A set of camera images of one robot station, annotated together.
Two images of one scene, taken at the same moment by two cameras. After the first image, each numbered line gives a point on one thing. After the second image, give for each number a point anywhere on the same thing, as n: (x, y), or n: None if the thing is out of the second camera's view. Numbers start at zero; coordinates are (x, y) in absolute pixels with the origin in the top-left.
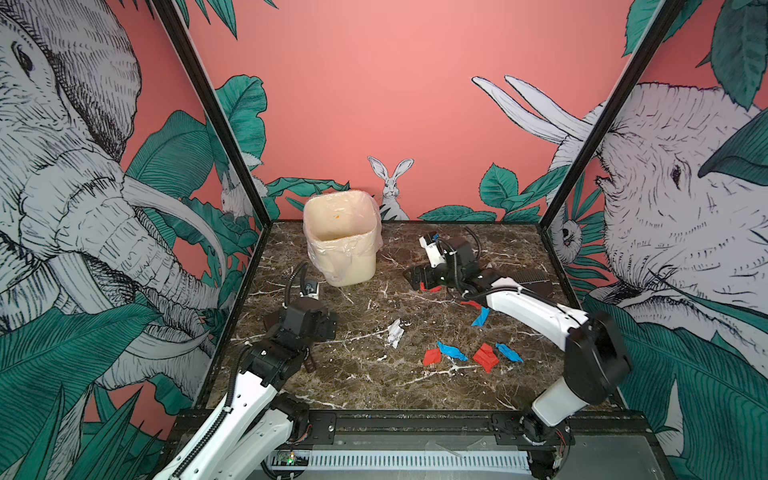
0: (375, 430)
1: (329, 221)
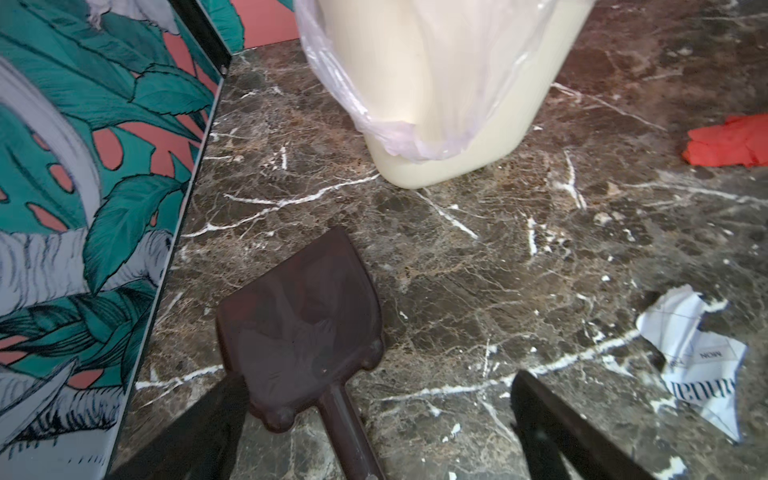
0: None
1: (439, 89)
